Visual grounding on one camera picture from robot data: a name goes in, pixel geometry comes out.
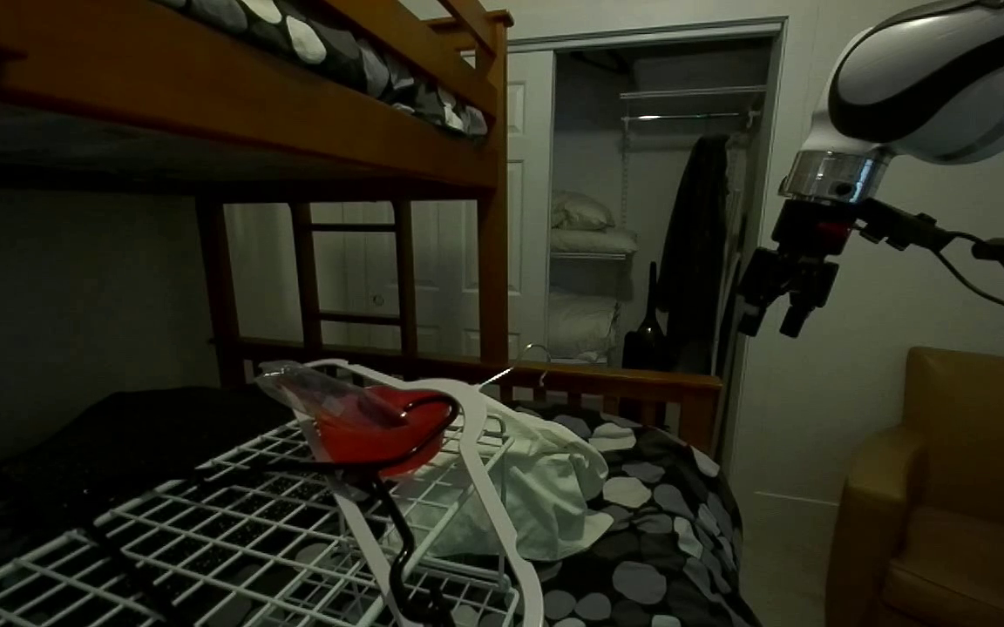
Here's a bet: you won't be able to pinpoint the tan leather armchair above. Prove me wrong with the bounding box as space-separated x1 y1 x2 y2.
822 343 1004 627

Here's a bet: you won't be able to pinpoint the red item in plastic bag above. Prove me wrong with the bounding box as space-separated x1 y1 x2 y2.
254 364 466 488

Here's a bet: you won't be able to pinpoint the black blanket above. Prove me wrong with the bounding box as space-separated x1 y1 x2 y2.
0 382 301 589

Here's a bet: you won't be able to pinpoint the black clothes hanger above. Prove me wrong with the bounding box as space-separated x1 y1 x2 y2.
321 459 459 627

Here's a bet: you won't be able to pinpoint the white towel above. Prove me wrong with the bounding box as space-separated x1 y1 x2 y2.
390 404 618 568

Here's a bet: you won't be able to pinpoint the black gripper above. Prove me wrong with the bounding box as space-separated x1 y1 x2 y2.
736 199 864 345

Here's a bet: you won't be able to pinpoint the polka dot bed cover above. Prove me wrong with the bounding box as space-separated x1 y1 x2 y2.
520 407 763 627

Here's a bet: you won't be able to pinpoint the black hanging coat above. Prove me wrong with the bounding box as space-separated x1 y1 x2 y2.
651 128 741 378

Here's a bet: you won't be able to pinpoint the polka dot mattress bedding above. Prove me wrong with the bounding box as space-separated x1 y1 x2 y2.
161 0 497 144

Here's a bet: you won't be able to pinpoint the white plastic clothes hanger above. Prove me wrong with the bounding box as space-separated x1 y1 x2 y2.
279 356 552 627

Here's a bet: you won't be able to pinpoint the white folded pillows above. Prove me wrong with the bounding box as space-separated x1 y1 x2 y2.
545 190 643 264

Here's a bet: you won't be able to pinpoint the black upright bottle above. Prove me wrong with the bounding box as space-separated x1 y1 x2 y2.
621 258 676 378

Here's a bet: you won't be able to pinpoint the white wire basket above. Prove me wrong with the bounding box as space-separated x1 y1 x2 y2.
0 411 532 627

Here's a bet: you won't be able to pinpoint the white closet shelf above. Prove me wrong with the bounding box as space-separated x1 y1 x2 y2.
613 82 771 134

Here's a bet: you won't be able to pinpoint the wooden bunk bed frame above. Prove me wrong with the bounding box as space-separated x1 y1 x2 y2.
0 0 730 459

